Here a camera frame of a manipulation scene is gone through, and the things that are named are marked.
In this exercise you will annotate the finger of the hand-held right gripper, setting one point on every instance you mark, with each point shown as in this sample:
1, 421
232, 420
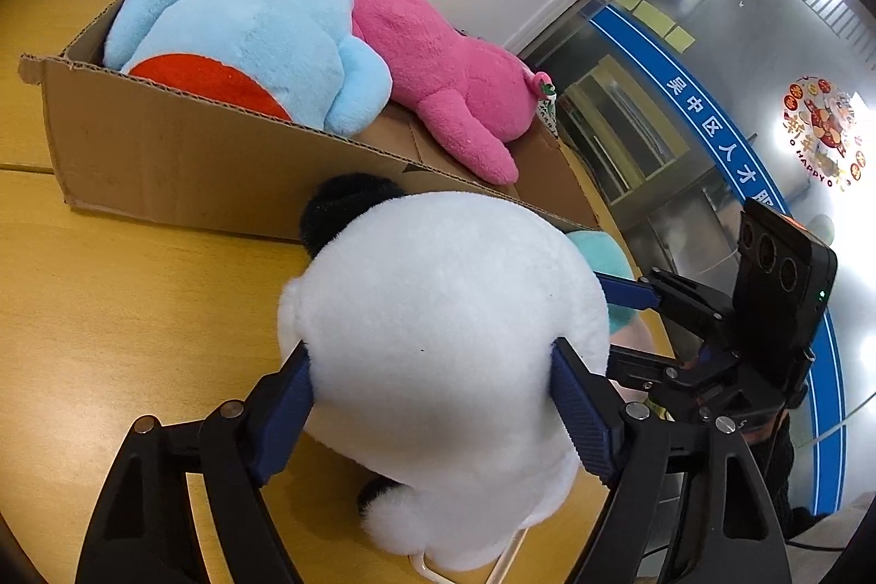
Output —
633, 293
643, 370

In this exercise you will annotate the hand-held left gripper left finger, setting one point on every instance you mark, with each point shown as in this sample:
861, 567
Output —
287, 413

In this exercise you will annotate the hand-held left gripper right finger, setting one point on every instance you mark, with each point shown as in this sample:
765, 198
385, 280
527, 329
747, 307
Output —
582, 413

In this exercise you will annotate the pink and teal pig plush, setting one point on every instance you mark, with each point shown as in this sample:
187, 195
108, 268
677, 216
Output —
606, 259

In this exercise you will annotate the white panda plush toy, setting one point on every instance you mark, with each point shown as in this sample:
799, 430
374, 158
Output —
438, 338

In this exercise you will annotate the brown cardboard box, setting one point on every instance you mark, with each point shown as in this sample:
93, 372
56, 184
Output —
171, 153

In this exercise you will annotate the white plastic hanger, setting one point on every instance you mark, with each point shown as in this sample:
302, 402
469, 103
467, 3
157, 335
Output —
510, 550

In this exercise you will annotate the red festive window sticker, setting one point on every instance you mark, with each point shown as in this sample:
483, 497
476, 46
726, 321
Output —
825, 132

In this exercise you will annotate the blue banner on glass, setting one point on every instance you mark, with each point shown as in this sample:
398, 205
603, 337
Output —
684, 98

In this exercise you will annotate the yellow sticky note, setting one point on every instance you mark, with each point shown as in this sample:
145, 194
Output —
662, 17
647, 10
629, 0
679, 39

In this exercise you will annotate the hot pink plush toy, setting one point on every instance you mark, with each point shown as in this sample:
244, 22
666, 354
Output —
438, 57

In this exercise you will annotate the light blue plush toy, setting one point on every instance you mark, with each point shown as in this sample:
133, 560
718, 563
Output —
253, 23

